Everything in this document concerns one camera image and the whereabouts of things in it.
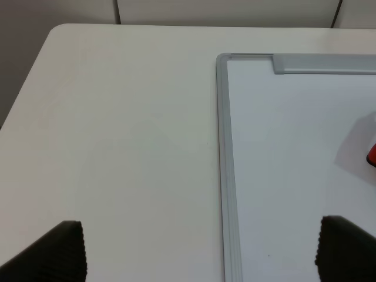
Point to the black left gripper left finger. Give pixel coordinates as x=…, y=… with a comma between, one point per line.
x=59, y=255

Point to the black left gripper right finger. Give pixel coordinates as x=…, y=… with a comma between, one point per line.
x=345, y=251

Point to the red whiteboard eraser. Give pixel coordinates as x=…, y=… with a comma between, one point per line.
x=371, y=156

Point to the white whiteboard with aluminium frame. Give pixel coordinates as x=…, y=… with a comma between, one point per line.
x=295, y=131

